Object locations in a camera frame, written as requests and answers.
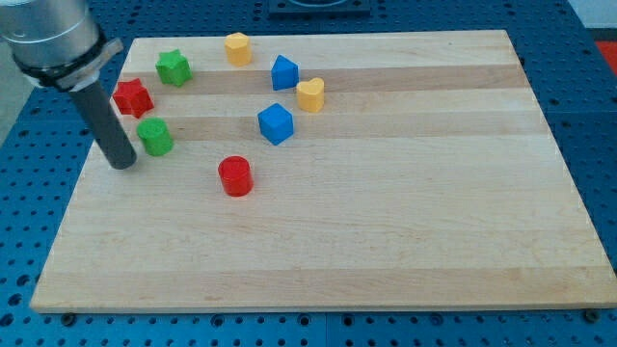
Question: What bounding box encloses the green cylinder block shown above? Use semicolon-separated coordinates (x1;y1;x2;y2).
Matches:
137;118;174;156

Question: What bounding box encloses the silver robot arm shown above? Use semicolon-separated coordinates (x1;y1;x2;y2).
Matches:
1;0;123;92

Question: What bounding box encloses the green star block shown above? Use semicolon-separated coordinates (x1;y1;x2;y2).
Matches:
155;49;193;87

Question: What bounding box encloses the red star block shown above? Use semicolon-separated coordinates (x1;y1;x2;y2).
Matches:
112;78;154;119

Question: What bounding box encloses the blue cube block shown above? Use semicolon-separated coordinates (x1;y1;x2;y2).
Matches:
257;103;294;146

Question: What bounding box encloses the red cylinder block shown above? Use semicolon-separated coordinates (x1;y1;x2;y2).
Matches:
218;155;254;197

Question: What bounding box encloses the yellow heart block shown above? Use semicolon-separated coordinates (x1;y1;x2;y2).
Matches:
296;77;325;113

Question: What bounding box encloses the wooden board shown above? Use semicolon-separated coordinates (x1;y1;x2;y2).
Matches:
31;30;616;313

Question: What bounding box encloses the blue triangular block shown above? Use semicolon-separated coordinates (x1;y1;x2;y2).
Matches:
271;55;299;91

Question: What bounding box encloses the yellow hexagon block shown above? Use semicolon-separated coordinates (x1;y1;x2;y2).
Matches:
224;32;253;67

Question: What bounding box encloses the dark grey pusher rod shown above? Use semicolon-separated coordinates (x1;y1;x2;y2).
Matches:
68;81;137;170

